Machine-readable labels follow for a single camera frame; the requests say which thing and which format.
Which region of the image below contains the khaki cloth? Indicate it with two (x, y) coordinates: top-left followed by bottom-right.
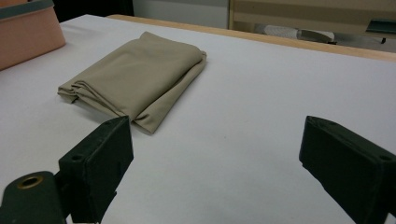
(57, 31), (208, 135)

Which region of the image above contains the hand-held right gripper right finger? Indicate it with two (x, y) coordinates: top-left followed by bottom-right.
(299, 115), (396, 224)

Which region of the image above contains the wooden desk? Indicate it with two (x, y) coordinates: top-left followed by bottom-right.
(227, 0), (396, 54)

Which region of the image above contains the dark rectangular desk fitting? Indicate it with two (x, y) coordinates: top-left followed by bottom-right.
(366, 18), (396, 45)

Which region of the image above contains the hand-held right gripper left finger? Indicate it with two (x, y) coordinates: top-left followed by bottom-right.
(55, 115), (134, 224)

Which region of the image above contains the pink basket with grey rim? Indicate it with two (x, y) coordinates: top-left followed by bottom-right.
(0, 0), (67, 72)

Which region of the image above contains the white chair base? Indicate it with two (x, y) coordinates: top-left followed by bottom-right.
(262, 24), (339, 45)

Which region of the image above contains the white table sheet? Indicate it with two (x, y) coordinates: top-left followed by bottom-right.
(0, 13), (396, 224)

